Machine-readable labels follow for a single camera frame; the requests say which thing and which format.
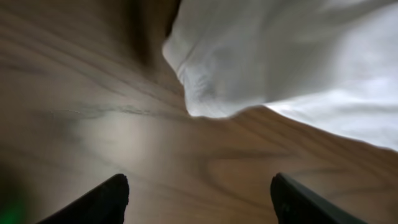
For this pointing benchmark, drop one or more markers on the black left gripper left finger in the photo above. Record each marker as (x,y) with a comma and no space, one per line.
(105,204)

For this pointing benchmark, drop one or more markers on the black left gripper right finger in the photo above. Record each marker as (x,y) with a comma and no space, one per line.
(294,203)

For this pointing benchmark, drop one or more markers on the white t-shirt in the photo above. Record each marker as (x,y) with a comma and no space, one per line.
(328,64)

